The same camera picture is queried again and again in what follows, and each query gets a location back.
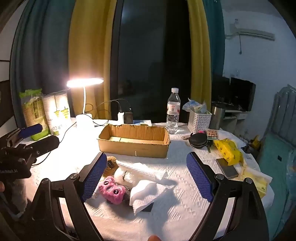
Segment black round pouch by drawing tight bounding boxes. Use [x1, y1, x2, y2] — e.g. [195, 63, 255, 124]
[188, 133, 212, 149]

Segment white cloth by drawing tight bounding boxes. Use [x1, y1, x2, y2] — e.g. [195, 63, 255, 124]
[113, 162, 178, 186]

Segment green paper cup pack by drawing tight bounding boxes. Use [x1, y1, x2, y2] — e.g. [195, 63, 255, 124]
[19, 88, 51, 141]

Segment black monitor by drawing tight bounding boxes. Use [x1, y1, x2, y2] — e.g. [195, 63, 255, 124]
[211, 74, 230, 102]
[230, 77, 256, 112]

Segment dark phone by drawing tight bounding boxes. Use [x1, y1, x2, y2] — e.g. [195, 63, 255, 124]
[216, 158, 238, 179]

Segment cardboard box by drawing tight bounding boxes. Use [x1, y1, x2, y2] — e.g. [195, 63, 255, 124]
[97, 123, 171, 159]

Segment clear water bottle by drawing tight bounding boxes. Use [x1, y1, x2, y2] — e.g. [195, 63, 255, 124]
[166, 88, 181, 134]

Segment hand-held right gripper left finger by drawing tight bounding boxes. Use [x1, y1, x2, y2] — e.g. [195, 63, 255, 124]
[30, 152, 108, 241]

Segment black charger cable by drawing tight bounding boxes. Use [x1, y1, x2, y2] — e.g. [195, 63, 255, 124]
[85, 99, 132, 127]

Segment blue flat packet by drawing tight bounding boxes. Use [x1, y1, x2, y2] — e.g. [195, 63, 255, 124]
[133, 119, 153, 127]

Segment pale plastic packets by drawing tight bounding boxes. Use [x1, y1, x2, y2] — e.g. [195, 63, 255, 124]
[182, 98, 210, 114]

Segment black lamp cable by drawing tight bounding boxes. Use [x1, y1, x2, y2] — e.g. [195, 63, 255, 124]
[33, 120, 78, 165]

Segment brown plush toy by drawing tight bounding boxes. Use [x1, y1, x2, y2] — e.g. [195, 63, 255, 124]
[103, 156, 118, 176]

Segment yellow curtain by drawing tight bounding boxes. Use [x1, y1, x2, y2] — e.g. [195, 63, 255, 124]
[68, 0, 117, 121]
[187, 0, 212, 123]

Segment white tablecloth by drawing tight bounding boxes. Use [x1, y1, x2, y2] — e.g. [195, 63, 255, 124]
[14, 117, 275, 241]

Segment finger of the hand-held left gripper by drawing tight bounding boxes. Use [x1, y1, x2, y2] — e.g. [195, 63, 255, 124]
[18, 123, 43, 139]
[23, 135, 60, 158]

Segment yellow tissue packet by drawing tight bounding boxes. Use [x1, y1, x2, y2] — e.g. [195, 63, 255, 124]
[213, 138, 243, 166]

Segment white desk lamp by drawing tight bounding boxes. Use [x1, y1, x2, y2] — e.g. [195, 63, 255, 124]
[67, 77, 104, 129]

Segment white paper cup pack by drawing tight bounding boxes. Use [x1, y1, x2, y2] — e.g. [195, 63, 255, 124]
[42, 90, 72, 136]

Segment pale yellow plastic bag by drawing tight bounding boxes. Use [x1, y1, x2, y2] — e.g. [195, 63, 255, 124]
[240, 166, 273, 198]

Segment small patterned box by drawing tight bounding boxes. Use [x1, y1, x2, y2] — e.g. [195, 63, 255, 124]
[206, 129, 219, 141]

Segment white air conditioner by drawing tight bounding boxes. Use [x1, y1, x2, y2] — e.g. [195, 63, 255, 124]
[225, 20, 275, 41]

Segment metal cup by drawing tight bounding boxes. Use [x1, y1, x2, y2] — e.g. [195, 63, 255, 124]
[209, 104, 226, 130]

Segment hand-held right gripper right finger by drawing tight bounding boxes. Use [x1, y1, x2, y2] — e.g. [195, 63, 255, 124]
[186, 152, 270, 241]

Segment white tissue paper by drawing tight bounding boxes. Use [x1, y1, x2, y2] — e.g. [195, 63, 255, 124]
[129, 179, 170, 215]

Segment white plastic basket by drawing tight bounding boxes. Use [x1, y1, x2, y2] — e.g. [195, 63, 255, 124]
[187, 108, 212, 133]

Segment dark window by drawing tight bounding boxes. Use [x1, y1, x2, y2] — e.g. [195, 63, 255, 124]
[110, 0, 192, 123]

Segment teal curtain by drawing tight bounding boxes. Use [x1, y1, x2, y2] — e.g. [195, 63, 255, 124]
[203, 0, 226, 102]
[10, 0, 77, 116]

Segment pink plush toy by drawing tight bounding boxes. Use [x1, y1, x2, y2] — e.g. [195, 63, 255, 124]
[99, 176, 126, 204]

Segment teal plastic cover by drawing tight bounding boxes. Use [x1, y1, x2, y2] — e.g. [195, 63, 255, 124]
[261, 86, 296, 232]

